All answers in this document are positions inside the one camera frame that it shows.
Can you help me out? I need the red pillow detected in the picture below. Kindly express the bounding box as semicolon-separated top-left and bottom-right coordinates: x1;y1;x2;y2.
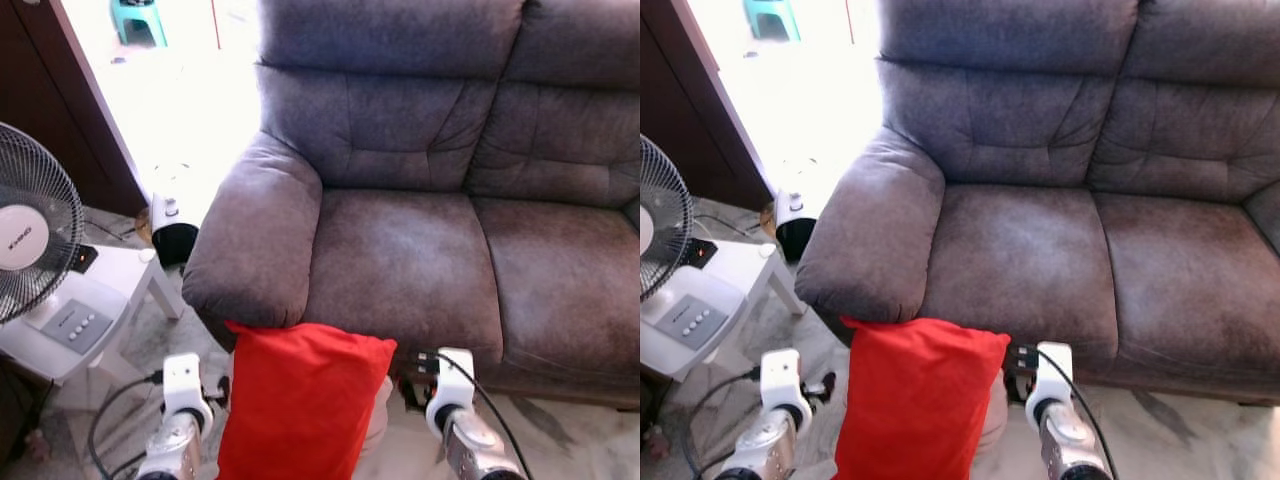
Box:
216;320;398;480
833;316;1011;480

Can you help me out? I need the grey-brown fabric sofa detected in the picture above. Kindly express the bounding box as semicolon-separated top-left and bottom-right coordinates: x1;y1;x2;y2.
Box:
795;0;1280;406
182;0;641;411

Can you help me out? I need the white round pouf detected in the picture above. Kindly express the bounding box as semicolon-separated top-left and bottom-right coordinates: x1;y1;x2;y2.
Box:
365;378;394;451
985;372;1009;451

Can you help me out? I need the white fan with black grille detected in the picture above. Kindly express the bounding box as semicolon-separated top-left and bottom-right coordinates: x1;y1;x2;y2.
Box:
640;135;746;381
0;122;131;384

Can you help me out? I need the small white table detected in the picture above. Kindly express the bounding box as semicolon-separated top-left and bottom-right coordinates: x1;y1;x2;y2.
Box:
60;245;187;386
690;238;807;386

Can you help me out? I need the dark brown armchair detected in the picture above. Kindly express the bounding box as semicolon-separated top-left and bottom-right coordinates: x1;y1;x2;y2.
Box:
640;375;661;441
0;365;46;466

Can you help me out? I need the dark brown wooden door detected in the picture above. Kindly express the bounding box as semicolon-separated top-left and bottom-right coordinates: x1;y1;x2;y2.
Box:
640;0;771;211
0;0;149;216

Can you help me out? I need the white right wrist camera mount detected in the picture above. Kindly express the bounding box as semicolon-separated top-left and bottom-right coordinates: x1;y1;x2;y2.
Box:
1033;342;1074;406
430;347;476;411

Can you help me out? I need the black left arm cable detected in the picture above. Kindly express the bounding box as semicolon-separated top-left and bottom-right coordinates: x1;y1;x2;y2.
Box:
88;370;166;480
683;368;763;480

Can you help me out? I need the thin black power cord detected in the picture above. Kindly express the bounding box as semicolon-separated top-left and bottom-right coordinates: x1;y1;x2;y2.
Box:
700;213;776;241
85;218;151;246

